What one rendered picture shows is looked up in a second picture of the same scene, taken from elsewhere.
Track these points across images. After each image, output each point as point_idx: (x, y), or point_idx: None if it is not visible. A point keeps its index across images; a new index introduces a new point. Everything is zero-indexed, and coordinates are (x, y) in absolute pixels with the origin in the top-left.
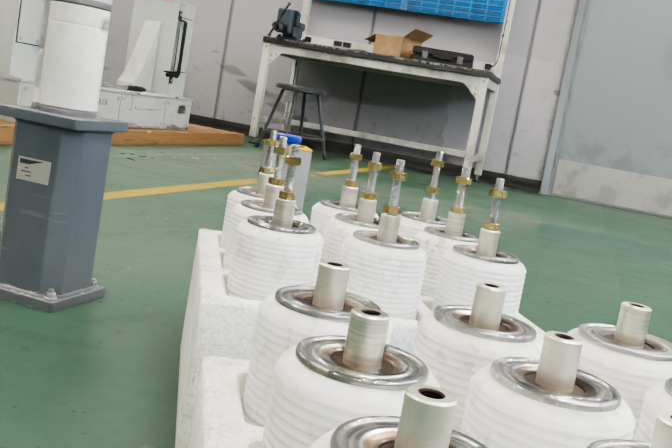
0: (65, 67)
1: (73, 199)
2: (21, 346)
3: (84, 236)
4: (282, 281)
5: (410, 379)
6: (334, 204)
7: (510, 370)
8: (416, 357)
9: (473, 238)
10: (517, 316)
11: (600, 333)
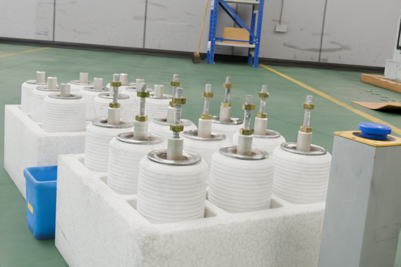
0: None
1: None
2: (398, 264)
3: None
4: None
5: (128, 87)
6: (255, 153)
7: (107, 89)
8: (129, 89)
9: (123, 134)
10: (80, 168)
11: (74, 96)
